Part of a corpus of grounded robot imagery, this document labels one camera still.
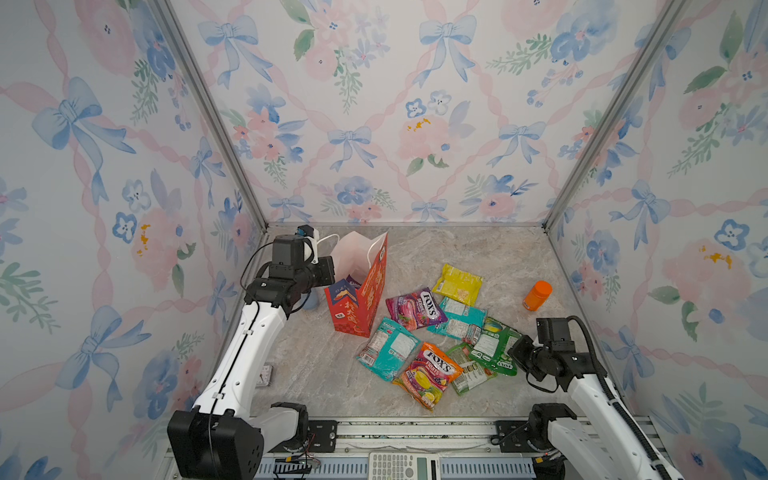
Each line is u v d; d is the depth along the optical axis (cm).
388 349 86
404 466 69
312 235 70
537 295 91
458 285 100
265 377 82
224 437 37
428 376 80
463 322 91
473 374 84
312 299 67
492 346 85
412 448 73
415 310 95
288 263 57
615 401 49
